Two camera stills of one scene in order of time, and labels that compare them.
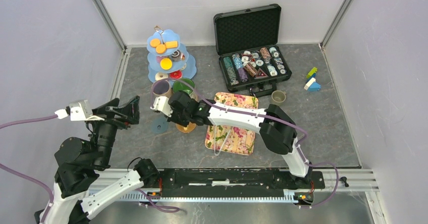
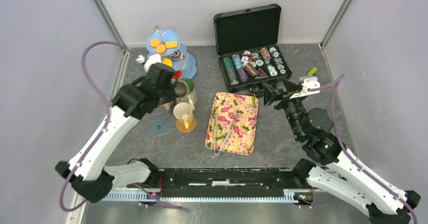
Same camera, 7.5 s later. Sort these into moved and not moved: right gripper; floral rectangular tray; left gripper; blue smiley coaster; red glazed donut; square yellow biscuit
Moved: left gripper; right gripper
Not moved: square yellow biscuit; red glazed donut; blue smiley coaster; floral rectangular tray
